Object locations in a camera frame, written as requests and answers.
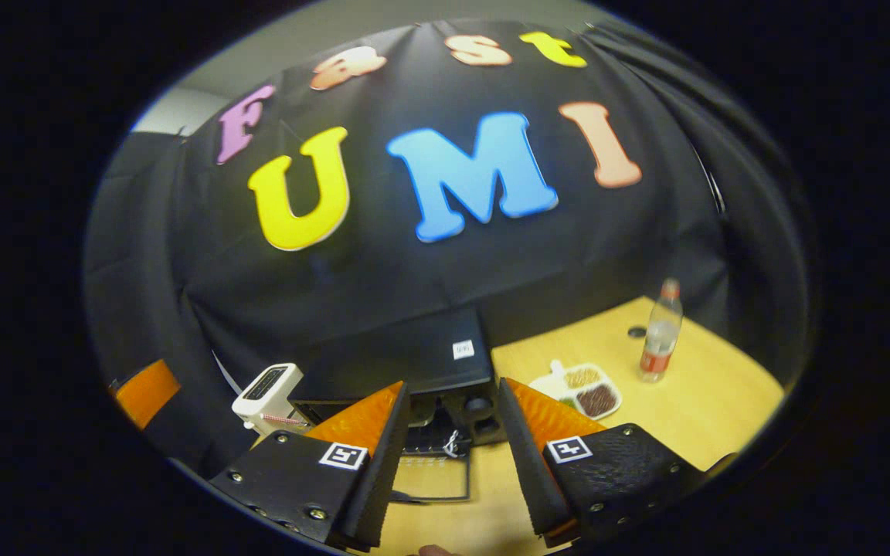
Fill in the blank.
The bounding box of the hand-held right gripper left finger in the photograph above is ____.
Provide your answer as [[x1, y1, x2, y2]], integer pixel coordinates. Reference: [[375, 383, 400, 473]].
[[209, 381, 412, 552]]

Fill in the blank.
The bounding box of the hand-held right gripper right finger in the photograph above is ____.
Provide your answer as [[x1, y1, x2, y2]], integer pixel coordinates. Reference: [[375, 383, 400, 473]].
[[496, 377, 707, 549]]

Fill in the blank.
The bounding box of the white divided plate of beans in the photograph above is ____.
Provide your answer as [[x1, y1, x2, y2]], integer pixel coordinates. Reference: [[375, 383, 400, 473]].
[[529, 359, 623, 422]]

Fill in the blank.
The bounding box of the black electric oven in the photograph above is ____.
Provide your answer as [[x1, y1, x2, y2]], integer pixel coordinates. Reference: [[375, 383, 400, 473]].
[[289, 307, 509, 504]]

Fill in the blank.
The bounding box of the white toaster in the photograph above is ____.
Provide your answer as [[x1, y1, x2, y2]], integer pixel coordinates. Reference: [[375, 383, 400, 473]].
[[231, 363, 311, 438]]

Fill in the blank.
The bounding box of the clear water bottle red label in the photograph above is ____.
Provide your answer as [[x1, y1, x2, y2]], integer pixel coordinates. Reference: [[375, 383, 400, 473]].
[[638, 278, 684, 384]]

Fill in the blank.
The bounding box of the black backdrop cloth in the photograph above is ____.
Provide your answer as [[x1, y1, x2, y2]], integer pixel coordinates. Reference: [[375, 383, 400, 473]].
[[83, 19, 813, 480]]

